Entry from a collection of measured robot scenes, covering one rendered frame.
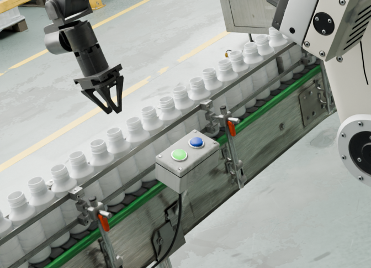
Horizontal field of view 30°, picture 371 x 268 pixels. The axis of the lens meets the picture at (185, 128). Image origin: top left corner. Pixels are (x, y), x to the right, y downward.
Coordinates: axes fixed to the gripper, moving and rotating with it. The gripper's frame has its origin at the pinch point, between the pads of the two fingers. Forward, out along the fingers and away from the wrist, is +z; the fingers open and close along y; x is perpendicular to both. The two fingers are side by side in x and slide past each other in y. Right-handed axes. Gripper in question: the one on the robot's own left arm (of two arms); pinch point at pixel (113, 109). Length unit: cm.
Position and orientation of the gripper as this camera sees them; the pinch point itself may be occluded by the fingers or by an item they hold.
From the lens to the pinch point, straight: 150.5
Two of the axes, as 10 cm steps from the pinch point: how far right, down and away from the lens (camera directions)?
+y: 6.7, -0.2, -7.5
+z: 3.6, 8.8, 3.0
